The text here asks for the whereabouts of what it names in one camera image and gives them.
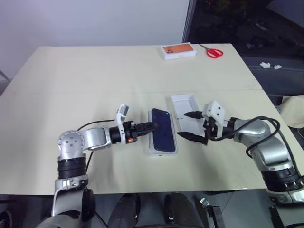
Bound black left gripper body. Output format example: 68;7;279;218
122;121;139;144

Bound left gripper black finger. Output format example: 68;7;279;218
135;128;158;137
136;121;160;131

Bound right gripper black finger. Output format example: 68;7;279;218
177;132;209;146
184;111;204;120

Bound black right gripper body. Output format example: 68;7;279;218
203;117;223;146

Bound dark blue smartphone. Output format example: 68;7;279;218
151;108;177;153

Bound white box with brown inside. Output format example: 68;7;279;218
148;109;179;158

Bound white empty box half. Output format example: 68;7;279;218
171;94;209;140

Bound white box with orange phone print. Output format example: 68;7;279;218
160;42;198;61

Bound dark rounded shape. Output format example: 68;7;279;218
165;192;205;228
108;193;142;228

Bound dark grey seat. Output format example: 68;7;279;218
241;56;304;105

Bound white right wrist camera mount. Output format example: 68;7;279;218
202;100;226;127

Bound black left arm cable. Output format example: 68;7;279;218
77;119;117;168

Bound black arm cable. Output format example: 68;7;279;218
77;119;117;168
210;115;300;188

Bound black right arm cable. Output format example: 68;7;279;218
210;115;300;188

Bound red handled scissors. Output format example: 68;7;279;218
199;43;225;59

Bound black metal bracket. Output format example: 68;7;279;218
200;197;227;228

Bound grey window frame post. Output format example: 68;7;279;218
181;0;197;44

